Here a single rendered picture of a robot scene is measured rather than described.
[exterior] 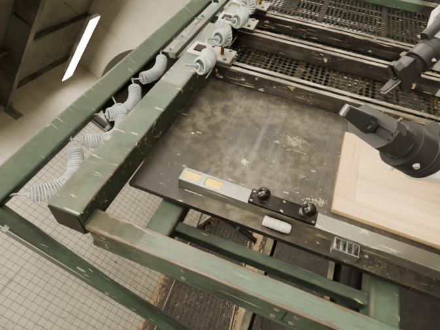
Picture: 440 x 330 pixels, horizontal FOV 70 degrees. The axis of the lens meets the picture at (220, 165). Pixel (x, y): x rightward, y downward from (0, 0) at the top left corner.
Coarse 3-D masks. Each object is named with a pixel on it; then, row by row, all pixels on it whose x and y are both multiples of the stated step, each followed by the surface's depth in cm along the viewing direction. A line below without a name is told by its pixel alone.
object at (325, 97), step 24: (216, 24) 124; (192, 48) 132; (216, 48) 134; (216, 72) 135; (240, 72) 131; (264, 72) 131; (288, 96) 130; (312, 96) 126; (336, 96) 123; (360, 96) 125; (408, 120) 119; (432, 120) 120
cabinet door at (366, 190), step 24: (360, 144) 114; (360, 168) 107; (384, 168) 108; (336, 192) 99; (360, 192) 100; (384, 192) 101; (408, 192) 101; (432, 192) 102; (360, 216) 94; (384, 216) 94; (408, 216) 95; (432, 216) 96; (432, 240) 90
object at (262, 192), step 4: (260, 188) 81; (264, 188) 80; (260, 192) 80; (264, 192) 80; (268, 192) 80; (260, 196) 80; (264, 196) 80; (268, 196) 80; (260, 200) 91; (264, 200) 80
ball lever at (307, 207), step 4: (304, 204) 79; (308, 204) 78; (312, 204) 78; (304, 208) 78; (308, 208) 78; (312, 208) 77; (316, 208) 78; (300, 212) 88; (304, 212) 78; (308, 212) 78; (312, 212) 77; (316, 212) 78; (304, 216) 88; (308, 216) 78; (312, 216) 78
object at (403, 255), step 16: (208, 176) 97; (208, 192) 95; (224, 192) 93; (240, 192) 94; (256, 208) 92; (304, 224) 89; (320, 224) 88; (336, 224) 89; (352, 240) 86; (368, 240) 86; (384, 240) 86; (384, 256) 86; (400, 256) 84; (416, 256) 84; (432, 256) 84; (432, 272) 83
